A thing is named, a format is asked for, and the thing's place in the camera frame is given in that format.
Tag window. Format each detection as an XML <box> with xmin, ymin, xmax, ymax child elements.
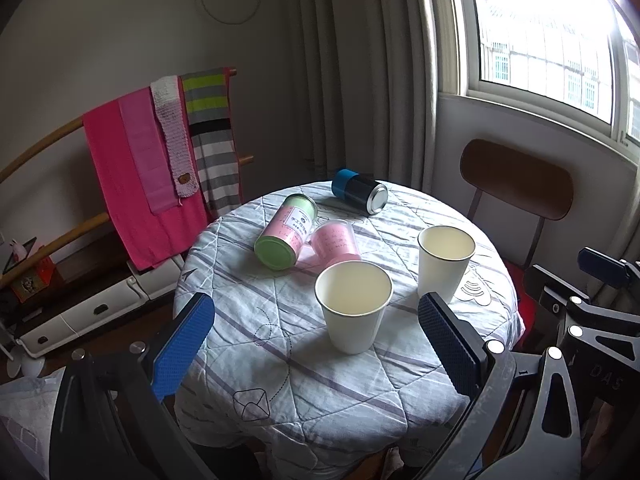
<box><xmin>439</xmin><ymin>0</ymin><xmax>640</xmax><ymax>163</ymax></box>

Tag round table with quilted cloth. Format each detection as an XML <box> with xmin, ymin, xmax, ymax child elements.
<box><xmin>172</xmin><ymin>180</ymin><xmax>527</xmax><ymax>472</ymax></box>

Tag light printed blanket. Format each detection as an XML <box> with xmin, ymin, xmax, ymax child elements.
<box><xmin>0</xmin><ymin>366</ymin><xmax>68</xmax><ymax>480</ymax></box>

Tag orange tissue box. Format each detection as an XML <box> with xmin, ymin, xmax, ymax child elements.
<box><xmin>9</xmin><ymin>256</ymin><xmax>59</xmax><ymax>304</ymax></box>

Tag grey curtain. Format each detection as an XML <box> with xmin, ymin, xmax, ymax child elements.
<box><xmin>279</xmin><ymin>0</ymin><xmax>465</xmax><ymax>197</ymax></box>

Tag blue and black canister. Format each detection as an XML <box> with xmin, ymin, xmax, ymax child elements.
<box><xmin>331</xmin><ymin>168</ymin><xmax>390</xmax><ymax>217</ymax></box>

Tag brown wooden chair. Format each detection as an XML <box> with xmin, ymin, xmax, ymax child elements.
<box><xmin>458</xmin><ymin>138</ymin><xmax>574</xmax><ymax>352</ymax></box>

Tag pink knitted scarf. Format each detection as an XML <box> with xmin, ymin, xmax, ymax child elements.
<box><xmin>149</xmin><ymin>74</ymin><xmax>199</xmax><ymax>199</ymax></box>

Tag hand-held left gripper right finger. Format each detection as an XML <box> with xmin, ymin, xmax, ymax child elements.
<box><xmin>416</xmin><ymin>292</ymin><xmax>586</xmax><ymax>480</ymax></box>

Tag bright pink towel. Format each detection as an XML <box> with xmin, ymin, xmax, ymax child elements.
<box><xmin>82</xmin><ymin>99</ymin><xmax>212</xmax><ymax>272</ymax></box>

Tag wooden towel rack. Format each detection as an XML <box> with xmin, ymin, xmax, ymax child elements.
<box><xmin>0</xmin><ymin>66</ymin><xmax>256</xmax><ymax>292</ymax></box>

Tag striped grey green cloth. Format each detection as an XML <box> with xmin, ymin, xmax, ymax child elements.
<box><xmin>179</xmin><ymin>65</ymin><xmax>244</xmax><ymax>222</ymax></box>

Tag white plastic drawer unit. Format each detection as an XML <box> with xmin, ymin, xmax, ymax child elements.
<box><xmin>13</xmin><ymin>275</ymin><xmax>152</xmax><ymax>360</ymax></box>

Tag white plastic box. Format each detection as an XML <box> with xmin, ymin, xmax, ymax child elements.
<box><xmin>127</xmin><ymin>253</ymin><xmax>187</xmax><ymax>302</ymax></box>

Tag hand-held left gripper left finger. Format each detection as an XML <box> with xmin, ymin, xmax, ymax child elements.
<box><xmin>49</xmin><ymin>292</ymin><xmax>217</xmax><ymax>480</ymax></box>

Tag white paper cup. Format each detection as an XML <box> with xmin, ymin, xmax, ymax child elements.
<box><xmin>417</xmin><ymin>225</ymin><xmax>476</xmax><ymax>304</ymax></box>
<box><xmin>314</xmin><ymin>261</ymin><xmax>394</xmax><ymax>355</ymax></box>

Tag light pink cloth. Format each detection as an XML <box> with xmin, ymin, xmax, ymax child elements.
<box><xmin>118</xmin><ymin>87</ymin><xmax>179</xmax><ymax>216</ymax></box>

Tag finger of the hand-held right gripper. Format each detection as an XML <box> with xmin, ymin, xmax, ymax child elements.
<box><xmin>576</xmin><ymin>246</ymin><xmax>640</xmax><ymax>291</ymax></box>
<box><xmin>522</xmin><ymin>264</ymin><xmax>640</xmax><ymax>328</ymax></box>

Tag green and pink canister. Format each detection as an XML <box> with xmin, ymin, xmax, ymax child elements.
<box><xmin>253</xmin><ymin>193</ymin><xmax>319</xmax><ymax>272</ymax></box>

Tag pink plastic cup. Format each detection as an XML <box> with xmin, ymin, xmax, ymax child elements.
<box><xmin>300</xmin><ymin>219</ymin><xmax>362</xmax><ymax>272</ymax></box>

